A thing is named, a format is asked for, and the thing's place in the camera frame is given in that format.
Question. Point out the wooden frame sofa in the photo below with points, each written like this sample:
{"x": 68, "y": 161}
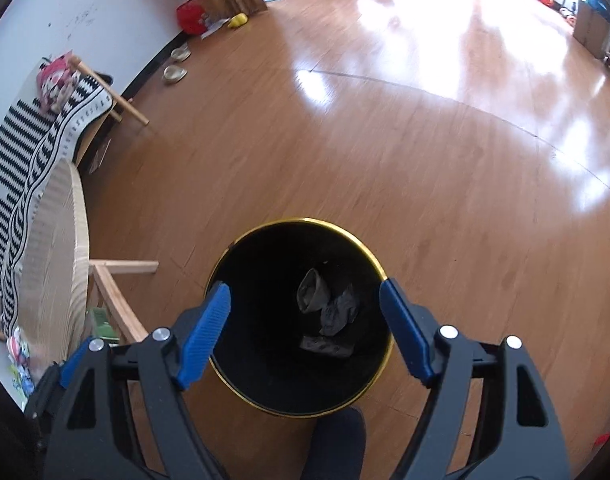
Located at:
{"x": 120, "y": 102}

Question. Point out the beige slipper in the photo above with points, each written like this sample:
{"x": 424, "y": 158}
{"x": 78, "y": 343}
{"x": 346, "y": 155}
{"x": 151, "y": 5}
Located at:
{"x": 175, "y": 74}
{"x": 181, "y": 53}

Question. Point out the pink printed cushion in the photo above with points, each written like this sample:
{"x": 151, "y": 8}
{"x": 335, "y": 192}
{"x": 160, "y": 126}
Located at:
{"x": 55, "y": 82}

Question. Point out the black bin with gold rim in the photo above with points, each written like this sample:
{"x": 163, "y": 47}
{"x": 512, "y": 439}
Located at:
{"x": 265, "y": 285}

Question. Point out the green box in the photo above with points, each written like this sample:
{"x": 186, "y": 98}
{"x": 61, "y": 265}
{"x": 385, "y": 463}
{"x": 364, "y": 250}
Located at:
{"x": 101, "y": 325}

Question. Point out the red bag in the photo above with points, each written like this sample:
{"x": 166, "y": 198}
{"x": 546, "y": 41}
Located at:
{"x": 191, "y": 17}

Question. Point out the crumpled grey wrapper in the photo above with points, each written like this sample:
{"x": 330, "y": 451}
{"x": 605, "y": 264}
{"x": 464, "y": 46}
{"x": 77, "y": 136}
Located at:
{"x": 312, "y": 292}

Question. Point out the cardboard box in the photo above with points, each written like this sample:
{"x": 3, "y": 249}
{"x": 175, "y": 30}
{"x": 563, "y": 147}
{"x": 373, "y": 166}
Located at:
{"x": 592, "y": 27}

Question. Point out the person's dark trouser leg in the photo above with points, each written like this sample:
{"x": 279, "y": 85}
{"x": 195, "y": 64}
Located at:
{"x": 335, "y": 445}

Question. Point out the round wooden table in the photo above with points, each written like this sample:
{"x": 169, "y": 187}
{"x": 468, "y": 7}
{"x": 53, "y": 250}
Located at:
{"x": 55, "y": 260}

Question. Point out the flat dark wrapper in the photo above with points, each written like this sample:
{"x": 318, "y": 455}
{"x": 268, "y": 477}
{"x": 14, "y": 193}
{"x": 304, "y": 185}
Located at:
{"x": 327, "y": 346}

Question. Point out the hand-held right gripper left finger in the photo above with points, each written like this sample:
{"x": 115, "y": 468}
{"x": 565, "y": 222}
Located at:
{"x": 205, "y": 335}

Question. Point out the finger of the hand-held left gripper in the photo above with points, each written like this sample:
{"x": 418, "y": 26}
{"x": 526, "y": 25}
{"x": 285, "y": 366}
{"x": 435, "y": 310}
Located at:
{"x": 72, "y": 362}

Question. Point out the scattered papers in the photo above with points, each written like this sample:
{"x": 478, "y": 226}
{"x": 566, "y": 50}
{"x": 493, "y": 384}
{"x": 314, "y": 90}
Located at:
{"x": 212, "y": 30}

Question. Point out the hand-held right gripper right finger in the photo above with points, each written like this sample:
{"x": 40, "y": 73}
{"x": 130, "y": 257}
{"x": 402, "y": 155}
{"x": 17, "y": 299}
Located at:
{"x": 405, "y": 330}

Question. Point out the yellow toy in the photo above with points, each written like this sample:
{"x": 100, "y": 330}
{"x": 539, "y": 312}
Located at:
{"x": 237, "y": 20}

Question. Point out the crumpled dark wrapper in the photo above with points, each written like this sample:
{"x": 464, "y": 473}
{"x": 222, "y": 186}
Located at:
{"x": 341, "y": 310}

